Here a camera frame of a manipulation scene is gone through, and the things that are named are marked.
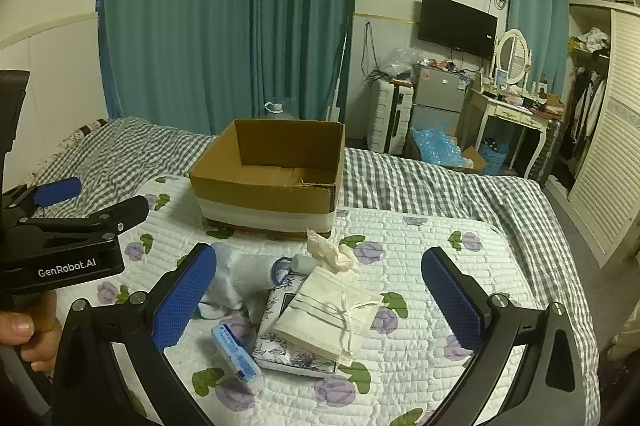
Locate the floral patterned pillow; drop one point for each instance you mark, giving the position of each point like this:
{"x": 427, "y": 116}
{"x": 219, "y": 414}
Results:
{"x": 82, "y": 128}

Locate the white slatted wardrobe door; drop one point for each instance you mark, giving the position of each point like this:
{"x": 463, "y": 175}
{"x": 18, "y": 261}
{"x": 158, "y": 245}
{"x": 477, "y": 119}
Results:
{"x": 615, "y": 131}

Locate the white face mask stack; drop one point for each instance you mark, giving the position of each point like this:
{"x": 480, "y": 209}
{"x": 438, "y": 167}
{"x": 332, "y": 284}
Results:
{"x": 320, "y": 306}

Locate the white dressing table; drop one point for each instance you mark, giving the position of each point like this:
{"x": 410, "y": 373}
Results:
{"x": 505, "y": 111}

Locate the white suitcase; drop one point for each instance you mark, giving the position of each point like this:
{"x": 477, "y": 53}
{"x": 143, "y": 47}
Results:
{"x": 390, "y": 116}

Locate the white oval mirror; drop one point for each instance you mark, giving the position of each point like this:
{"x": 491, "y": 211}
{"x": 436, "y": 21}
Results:
{"x": 512, "y": 56}

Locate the blue plastic basket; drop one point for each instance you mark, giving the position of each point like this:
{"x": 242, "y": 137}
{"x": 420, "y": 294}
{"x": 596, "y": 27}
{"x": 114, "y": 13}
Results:
{"x": 494, "y": 156}

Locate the clear water jug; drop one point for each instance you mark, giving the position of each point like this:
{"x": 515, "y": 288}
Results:
{"x": 280, "y": 110}

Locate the floral tissue packet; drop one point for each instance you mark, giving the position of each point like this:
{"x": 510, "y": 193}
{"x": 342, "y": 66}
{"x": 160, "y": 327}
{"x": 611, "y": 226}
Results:
{"x": 280, "y": 348}

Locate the grey checked blanket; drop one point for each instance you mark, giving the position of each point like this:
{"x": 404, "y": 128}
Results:
{"x": 425, "y": 176}

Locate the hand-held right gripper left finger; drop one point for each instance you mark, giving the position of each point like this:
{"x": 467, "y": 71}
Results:
{"x": 185, "y": 301}

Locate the cream tissue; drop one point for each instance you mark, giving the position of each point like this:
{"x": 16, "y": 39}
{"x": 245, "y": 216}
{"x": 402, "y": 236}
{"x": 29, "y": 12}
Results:
{"x": 330, "y": 253}

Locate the black wall television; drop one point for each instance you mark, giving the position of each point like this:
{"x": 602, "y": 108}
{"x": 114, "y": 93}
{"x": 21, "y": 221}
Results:
{"x": 457, "y": 26}

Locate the floral quilted mat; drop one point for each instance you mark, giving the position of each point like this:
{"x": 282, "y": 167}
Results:
{"x": 400, "y": 246}

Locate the grey small fridge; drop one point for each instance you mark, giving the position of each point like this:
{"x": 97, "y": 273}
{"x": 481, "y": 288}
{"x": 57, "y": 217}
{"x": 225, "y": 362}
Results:
{"x": 440, "y": 101}

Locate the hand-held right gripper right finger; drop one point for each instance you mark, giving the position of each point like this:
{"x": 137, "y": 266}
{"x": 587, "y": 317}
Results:
{"x": 452, "y": 301}

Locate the person's left hand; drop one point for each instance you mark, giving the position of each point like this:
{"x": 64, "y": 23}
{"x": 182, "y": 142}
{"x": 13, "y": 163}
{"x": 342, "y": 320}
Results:
{"x": 22, "y": 331}

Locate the white cloth roll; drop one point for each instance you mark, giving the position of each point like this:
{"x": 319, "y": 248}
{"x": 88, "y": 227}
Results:
{"x": 304, "y": 263}

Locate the hanging dark clothes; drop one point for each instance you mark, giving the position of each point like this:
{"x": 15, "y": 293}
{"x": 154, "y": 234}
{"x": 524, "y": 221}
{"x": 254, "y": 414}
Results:
{"x": 582, "y": 101}

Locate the brown cardboard box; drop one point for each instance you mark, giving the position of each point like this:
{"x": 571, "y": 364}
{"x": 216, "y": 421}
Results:
{"x": 260, "y": 201}

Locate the teal curtain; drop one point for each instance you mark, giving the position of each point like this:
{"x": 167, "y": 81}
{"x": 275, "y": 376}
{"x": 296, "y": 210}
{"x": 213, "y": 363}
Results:
{"x": 305, "y": 6}
{"x": 175, "y": 16}
{"x": 537, "y": 6}

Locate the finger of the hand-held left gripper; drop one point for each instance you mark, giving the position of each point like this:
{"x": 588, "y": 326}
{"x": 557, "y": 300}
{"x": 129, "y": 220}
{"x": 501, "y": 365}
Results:
{"x": 115, "y": 213}
{"x": 60, "y": 191}

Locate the cardboard box with blue plastic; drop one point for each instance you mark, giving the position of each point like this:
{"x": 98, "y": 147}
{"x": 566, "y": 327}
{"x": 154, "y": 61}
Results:
{"x": 440, "y": 148}

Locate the white mop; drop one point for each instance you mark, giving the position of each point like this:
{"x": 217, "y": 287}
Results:
{"x": 337, "y": 91}

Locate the clear plastic bag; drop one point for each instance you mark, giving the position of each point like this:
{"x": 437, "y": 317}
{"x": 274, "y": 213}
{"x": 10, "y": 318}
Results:
{"x": 400, "y": 61}

